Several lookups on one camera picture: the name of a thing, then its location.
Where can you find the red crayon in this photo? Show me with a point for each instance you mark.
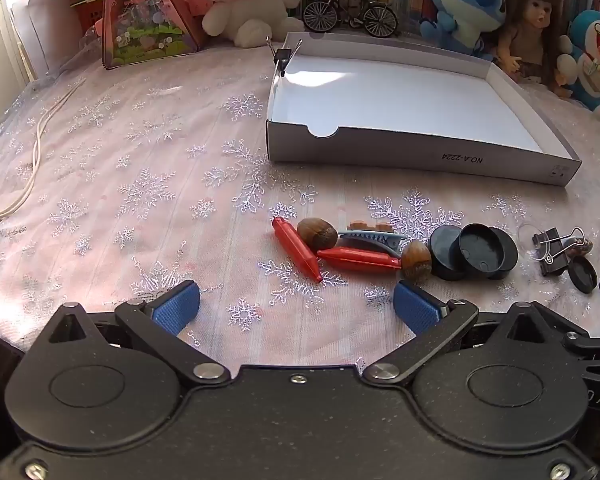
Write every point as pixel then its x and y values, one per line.
pixel 360 259
pixel 297 247

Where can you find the brown hair clip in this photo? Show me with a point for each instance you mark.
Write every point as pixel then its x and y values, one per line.
pixel 370 225

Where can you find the clear suction cup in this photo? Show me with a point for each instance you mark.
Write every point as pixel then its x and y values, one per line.
pixel 527 235

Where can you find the blue alien plush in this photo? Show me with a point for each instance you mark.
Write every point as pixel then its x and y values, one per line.
pixel 460 0

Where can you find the small brown object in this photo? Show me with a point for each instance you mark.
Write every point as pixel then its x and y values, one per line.
pixel 583 247

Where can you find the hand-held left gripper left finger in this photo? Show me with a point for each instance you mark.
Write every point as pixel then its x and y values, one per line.
pixel 175 307

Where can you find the pink bunny plush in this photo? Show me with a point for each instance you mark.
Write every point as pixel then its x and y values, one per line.
pixel 250 5

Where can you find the miniature black bicycle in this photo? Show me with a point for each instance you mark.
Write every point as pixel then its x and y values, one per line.
pixel 380 19

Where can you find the pink triangular toy house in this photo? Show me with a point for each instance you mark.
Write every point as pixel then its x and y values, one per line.
pixel 145 20

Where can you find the long-haired baby doll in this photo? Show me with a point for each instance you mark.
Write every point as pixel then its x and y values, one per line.
pixel 535 15

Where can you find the small black plastic cap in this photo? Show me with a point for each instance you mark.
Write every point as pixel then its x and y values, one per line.
pixel 582 275

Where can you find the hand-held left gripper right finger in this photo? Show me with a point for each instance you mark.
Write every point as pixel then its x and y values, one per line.
pixel 415 307

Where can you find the black binder clip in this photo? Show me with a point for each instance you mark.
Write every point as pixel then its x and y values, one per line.
pixel 550 260
pixel 281 57

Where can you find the blue hair clip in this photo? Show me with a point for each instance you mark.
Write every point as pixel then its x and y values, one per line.
pixel 375 240

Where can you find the brown acorn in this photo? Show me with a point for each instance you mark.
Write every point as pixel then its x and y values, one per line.
pixel 416 260
pixel 317 234

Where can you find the pink snowflake tablecloth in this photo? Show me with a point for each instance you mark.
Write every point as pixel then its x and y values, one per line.
pixel 130 160

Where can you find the white cardboard box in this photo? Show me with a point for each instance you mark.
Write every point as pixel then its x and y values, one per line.
pixel 405 95

